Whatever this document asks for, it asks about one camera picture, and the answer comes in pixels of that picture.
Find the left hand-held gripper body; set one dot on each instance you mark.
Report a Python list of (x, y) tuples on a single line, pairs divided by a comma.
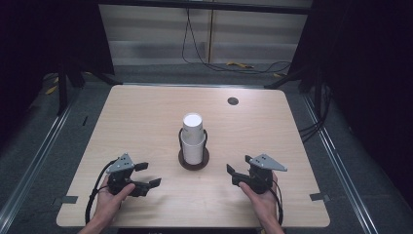
[(120, 165)]

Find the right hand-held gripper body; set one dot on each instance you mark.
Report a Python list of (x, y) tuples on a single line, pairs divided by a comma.
[(264, 162)]

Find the black cup holder brown base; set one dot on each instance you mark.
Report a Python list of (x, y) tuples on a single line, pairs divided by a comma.
[(194, 165)]

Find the stack of white paper cups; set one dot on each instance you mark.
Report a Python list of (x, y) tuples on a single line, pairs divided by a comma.
[(193, 136)]

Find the person's right hand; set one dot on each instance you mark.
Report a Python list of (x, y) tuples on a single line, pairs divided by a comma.
[(268, 204)]

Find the person's left hand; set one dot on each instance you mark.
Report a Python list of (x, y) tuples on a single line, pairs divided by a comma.
[(107, 204)]

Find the round grey table grommet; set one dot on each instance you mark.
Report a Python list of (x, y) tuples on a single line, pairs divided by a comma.
[(233, 101)]

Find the grey tape piece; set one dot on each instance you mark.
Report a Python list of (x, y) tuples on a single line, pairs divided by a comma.
[(319, 197), (66, 199)]

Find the yellow floor tape strip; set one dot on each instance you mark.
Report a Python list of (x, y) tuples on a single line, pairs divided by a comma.
[(239, 64), (277, 75), (51, 89)]

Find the black metal stand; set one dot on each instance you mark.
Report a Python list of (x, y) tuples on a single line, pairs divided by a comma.
[(62, 91)]

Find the metal floor rail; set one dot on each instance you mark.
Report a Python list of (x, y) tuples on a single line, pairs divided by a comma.
[(32, 162), (341, 162)]

